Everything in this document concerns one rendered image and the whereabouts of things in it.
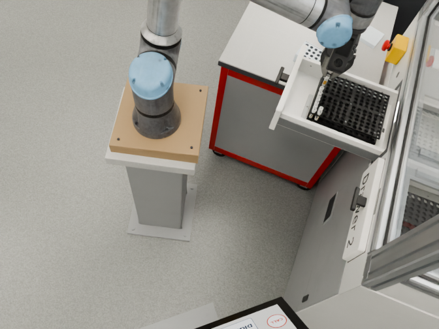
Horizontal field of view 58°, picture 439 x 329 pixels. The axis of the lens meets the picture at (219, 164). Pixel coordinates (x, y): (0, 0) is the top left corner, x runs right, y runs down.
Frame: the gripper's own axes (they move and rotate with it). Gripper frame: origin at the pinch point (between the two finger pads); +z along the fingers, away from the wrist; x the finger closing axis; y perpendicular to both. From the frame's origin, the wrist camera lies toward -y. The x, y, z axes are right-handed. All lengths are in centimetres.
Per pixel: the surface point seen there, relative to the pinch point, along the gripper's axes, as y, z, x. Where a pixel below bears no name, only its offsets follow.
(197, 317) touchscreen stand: -68, 92, 11
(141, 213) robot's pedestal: -39, 77, 51
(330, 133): -14.6, 6.8, -6.7
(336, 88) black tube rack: 1.9, 5.7, -4.4
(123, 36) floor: 66, 95, 116
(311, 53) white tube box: 23.3, 16.2, 6.5
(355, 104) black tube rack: -1.8, 5.8, -11.4
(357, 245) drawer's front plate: -47, 4, -20
